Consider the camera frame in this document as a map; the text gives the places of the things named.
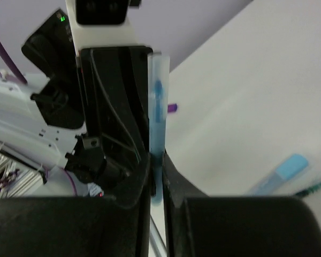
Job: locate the purple highlighter cap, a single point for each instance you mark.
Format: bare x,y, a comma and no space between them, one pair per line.
171,108

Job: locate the transparent blue pen cap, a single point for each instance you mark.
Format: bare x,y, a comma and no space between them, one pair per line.
159,68

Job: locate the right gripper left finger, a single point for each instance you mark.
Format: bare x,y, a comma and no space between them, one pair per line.
116,224

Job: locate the green pen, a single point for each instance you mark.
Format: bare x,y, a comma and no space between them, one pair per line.
308,191

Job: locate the light blue highlighter body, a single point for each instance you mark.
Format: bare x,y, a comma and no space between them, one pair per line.
267,185

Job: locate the blue pen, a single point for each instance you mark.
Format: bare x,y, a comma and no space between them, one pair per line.
157,137

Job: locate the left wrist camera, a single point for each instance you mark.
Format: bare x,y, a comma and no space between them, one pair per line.
101,23

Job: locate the light blue highlighter cap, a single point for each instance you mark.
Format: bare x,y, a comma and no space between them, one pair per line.
291,166

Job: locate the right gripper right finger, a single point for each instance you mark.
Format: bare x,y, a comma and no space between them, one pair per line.
200,225

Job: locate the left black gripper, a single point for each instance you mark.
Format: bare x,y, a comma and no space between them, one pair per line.
113,86

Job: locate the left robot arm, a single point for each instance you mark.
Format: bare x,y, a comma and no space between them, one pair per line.
79,127

